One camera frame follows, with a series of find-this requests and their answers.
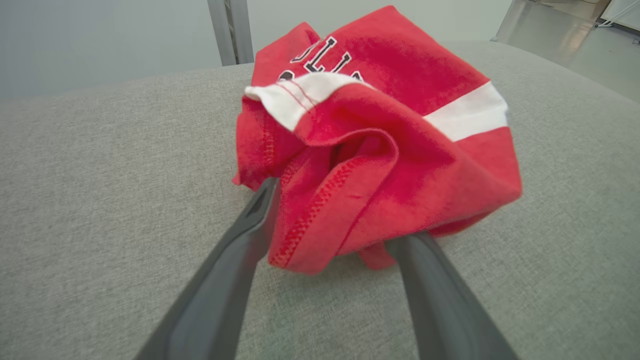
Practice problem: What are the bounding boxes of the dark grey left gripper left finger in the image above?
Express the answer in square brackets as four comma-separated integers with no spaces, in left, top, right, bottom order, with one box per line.
[134,176,282,360]

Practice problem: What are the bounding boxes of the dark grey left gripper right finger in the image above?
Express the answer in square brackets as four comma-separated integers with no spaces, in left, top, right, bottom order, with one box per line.
[384,231,519,360]

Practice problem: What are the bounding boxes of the red jersey with letters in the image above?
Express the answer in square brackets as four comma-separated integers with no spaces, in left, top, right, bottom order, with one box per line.
[231,5,523,276]

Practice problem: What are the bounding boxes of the grey metal partition post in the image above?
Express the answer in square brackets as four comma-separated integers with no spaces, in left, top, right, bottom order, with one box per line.
[207,0,255,67]

